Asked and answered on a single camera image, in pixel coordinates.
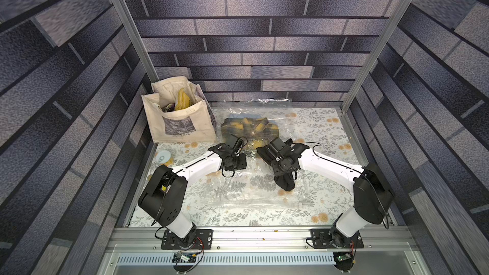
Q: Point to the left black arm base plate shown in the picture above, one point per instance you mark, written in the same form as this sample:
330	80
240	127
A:
197	239

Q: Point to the right small circuit board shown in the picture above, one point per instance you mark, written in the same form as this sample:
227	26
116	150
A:
343	261

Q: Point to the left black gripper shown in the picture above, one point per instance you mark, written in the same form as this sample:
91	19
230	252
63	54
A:
243	164

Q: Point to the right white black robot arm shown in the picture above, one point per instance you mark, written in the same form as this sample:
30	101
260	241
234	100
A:
372	194

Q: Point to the black tray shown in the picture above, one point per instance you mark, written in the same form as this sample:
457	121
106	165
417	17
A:
285	181

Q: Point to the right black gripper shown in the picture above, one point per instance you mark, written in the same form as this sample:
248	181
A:
270	153

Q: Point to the left small circuit board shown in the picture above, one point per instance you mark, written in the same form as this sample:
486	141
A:
184	258

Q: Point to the aluminium front rail frame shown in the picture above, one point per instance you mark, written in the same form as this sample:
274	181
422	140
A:
263	250

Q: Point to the small circuit board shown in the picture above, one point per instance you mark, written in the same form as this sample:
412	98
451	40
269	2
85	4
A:
184	258
343	261

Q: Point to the beige canvas tote bag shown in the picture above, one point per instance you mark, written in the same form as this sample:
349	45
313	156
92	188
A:
197	123

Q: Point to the yellow black plaid shirt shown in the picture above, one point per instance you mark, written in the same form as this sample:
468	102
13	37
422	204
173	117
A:
257	131

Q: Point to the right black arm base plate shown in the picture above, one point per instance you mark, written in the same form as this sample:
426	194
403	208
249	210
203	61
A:
324	239

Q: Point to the yellow snack packet in tote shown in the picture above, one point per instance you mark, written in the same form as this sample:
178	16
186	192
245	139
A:
183	101

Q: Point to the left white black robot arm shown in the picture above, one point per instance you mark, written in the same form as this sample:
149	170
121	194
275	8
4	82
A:
163	196

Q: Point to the floral patterned table cloth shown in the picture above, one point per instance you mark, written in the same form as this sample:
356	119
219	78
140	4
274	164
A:
197	207

